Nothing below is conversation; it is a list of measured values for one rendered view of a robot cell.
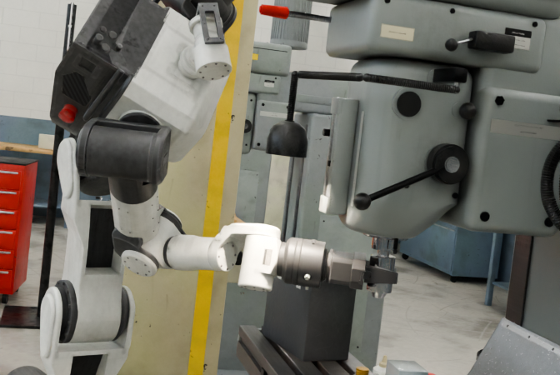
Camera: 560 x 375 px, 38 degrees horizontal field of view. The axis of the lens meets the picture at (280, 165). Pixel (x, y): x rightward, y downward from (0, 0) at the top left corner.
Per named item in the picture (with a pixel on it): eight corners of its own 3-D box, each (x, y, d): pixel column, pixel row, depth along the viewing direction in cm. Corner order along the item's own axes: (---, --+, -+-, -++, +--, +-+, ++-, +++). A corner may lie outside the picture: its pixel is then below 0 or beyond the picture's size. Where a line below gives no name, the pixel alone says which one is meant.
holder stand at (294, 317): (302, 362, 180) (312, 274, 179) (261, 333, 200) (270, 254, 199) (348, 360, 186) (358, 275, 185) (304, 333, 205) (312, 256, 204)
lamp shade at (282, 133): (257, 152, 142) (261, 117, 141) (287, 154, 147) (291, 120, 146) (284, 156, 136) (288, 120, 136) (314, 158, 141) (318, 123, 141)
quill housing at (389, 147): (360, 239, 138) (382, 52, 136) (322, 221, 157) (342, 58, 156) (460, 247, 143) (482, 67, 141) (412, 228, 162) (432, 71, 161)
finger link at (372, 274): (396, 286, 148) (362, 282, 149) (398, 269, 148) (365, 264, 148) (396, 287, 146) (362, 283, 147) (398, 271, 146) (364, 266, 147)
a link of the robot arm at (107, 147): (90, 199, 148) (82, 154, 137) (101, 161, 154) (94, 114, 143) (152, 207, 148) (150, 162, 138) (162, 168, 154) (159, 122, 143)
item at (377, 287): (366, 291, 148) (370, 261, 148) (366, 287, 153) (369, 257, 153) (392, 294, 148) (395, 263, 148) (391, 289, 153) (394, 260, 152)
